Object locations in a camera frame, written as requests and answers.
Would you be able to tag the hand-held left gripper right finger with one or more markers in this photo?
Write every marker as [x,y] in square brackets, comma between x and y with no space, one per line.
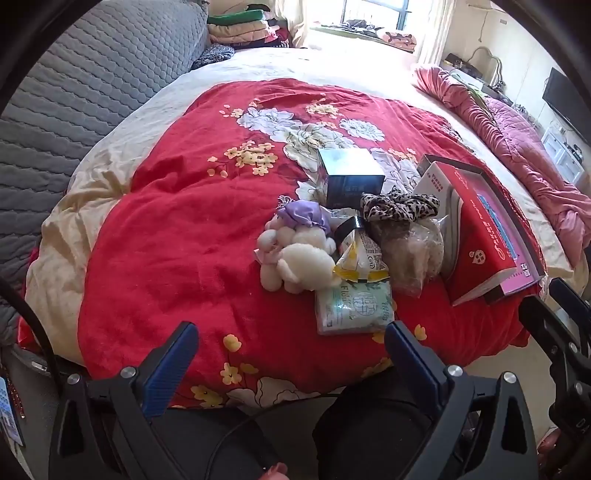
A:
[413,369]

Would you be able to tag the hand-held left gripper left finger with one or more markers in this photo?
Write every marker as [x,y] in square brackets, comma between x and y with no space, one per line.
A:
[168,369]

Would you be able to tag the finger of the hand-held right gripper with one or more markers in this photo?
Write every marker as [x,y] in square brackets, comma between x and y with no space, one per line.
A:
[572,290]
[554,330]

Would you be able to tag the dark grey box tray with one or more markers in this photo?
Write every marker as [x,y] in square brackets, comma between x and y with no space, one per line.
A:
[531,240]

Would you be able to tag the green white tissue pack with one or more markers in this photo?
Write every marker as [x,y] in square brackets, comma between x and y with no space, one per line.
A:
[355,309]

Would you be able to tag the red cardboard box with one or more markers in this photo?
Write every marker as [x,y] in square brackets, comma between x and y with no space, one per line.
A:
[480,230]

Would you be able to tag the clear plastic bag with puff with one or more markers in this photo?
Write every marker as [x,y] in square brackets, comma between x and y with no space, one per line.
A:
[411,258]

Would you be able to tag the plush bear pink dress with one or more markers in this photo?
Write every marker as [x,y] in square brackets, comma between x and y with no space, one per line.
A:
[304,267]

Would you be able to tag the leopard print scrunchie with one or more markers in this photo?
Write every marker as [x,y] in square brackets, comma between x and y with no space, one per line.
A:
[397,205]

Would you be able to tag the plush bear purple dress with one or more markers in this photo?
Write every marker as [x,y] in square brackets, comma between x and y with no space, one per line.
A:
[302,214]

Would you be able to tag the person's left hand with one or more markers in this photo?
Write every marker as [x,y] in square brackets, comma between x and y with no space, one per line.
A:
[273,473]

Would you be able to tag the yellow snack packet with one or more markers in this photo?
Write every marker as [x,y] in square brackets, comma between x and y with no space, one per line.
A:
[362,261]

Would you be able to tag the white drawer cabinet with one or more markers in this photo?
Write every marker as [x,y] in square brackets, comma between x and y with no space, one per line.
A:
[561,152]

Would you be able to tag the red floral blanket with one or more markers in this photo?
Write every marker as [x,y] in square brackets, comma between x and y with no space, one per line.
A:
[184,230]

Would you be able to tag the pink quilt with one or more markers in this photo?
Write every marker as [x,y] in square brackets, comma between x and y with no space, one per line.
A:
[521,147]

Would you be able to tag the blue white printed card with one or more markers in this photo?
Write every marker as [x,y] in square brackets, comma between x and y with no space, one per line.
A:
[9,410]

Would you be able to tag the cream bed sheet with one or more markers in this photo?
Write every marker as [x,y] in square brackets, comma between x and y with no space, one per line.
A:
[83,207]

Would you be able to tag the black television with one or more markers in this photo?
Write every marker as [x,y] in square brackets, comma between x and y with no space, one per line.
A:
[568,99]

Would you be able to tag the black cube box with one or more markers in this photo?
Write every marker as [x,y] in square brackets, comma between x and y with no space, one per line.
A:
[351,177]

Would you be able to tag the green cloth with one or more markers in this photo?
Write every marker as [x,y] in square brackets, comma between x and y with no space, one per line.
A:
[466,83]

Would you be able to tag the cream curtain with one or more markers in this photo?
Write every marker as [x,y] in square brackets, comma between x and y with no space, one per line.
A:
[291,21]
[434,32]

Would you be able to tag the folded floral blanket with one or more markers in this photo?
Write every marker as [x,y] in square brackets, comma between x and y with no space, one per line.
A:
[399,40]

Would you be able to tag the grey quilted headboard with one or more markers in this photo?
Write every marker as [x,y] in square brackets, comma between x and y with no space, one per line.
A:
[92,69]

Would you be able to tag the dark patterned pillow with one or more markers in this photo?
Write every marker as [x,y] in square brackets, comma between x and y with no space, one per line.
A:
[214,56]

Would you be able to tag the window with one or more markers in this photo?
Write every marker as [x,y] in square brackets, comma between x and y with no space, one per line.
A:
[374,11]

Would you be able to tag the clothes on windowsill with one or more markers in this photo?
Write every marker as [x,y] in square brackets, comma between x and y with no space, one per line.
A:
[351,27]

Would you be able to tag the pile of folded clothes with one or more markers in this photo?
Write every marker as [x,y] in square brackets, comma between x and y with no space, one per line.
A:
[244,27]

